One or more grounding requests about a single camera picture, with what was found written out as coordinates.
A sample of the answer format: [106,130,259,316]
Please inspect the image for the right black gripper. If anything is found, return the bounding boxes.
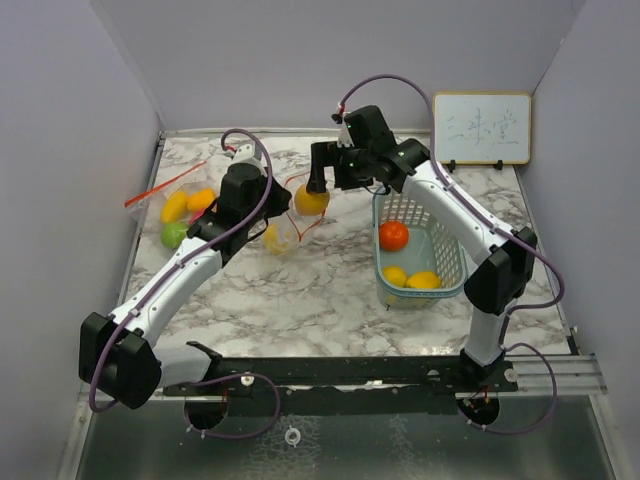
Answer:
[307,140,374,193]

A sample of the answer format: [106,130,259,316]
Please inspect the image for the orange fruit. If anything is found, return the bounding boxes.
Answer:
[294,185,330,216]

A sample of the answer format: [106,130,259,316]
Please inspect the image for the pink fruit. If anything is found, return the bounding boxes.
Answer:
[189,210,206,224]

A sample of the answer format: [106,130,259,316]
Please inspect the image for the clear zip bag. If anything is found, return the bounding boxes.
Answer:
[124,160,217,242]
[269,172,328,254]

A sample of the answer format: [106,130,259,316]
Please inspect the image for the clear zip top bag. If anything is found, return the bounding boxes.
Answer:
[124,160,217,242]

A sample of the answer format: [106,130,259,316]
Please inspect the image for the green apple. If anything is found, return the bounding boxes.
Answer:
[160,221,189,250]

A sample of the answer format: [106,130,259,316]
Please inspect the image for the orange tangerine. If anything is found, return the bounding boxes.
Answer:
[378,221,410,252]

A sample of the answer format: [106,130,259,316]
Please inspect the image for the small yellow lemon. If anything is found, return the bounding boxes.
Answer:
[382,266,408,288]

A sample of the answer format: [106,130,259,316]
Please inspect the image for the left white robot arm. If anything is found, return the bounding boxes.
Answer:
[79,159,291,412]

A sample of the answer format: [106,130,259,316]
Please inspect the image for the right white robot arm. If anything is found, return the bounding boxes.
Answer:
[306,105,537,391]

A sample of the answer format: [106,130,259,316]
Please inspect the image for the light blue plastic basket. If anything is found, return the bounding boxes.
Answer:
[372,188,467,309]

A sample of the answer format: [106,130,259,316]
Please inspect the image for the small whiteboard with writing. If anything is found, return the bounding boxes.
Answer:
[432,92,532,165]

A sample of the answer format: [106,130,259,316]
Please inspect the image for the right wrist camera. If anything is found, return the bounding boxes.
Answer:
[331,103,353,148]

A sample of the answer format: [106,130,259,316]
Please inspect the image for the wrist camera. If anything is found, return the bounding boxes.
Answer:
[231,142,262,168]
[331,103,353,148]

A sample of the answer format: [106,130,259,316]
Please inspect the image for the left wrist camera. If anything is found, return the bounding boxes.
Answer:
[231,142,262,168]

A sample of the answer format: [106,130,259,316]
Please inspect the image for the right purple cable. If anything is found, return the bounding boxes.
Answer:
[337,74,567,435]

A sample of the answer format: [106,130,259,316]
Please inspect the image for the purple cable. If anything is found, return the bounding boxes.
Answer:
[88,128,284,440]
[337,74,567,435]

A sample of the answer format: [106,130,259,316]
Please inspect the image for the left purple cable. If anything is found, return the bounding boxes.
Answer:
[88,128,284,440]

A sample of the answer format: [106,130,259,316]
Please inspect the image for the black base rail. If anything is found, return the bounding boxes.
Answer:
[163,356,517,417]

